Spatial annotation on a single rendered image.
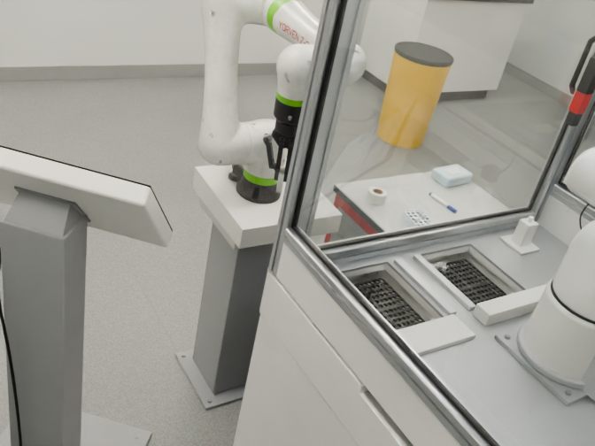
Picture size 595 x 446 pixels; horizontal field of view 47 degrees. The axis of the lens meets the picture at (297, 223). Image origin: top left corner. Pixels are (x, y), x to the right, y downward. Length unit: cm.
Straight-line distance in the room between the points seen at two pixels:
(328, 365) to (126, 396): 122
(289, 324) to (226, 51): 81
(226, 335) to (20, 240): 100
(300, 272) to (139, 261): 176
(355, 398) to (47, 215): 80
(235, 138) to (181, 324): 113
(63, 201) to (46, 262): 15
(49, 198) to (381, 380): 85
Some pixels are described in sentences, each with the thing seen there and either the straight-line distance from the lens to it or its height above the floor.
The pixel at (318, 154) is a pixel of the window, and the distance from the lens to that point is 150.
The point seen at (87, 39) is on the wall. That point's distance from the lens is 503.
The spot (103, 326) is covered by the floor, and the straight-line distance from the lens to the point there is 293.
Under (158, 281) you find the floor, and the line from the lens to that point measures 316.
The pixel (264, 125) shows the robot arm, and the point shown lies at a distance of 212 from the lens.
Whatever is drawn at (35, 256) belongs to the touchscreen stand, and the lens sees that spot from 169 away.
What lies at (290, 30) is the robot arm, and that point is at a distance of 193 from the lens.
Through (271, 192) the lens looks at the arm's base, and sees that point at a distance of 220.
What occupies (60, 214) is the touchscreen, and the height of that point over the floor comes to 105.
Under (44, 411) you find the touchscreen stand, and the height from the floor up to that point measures 43.
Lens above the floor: 196
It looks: 32 degrees down
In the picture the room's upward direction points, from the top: 13 degrees clockwise
